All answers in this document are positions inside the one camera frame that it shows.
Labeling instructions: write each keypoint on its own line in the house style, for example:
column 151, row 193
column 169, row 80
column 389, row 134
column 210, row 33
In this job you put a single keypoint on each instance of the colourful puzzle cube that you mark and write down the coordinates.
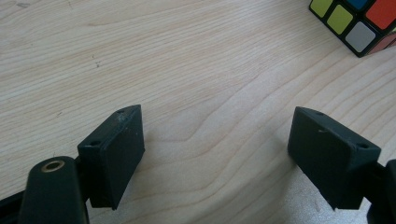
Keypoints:
column 361, row 35

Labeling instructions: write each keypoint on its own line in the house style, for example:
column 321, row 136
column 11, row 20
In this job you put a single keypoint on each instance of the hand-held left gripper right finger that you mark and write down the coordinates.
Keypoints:
column 330, row 158

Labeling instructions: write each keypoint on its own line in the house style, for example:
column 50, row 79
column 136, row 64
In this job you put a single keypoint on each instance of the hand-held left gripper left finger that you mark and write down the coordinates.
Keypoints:
column 115, row 155

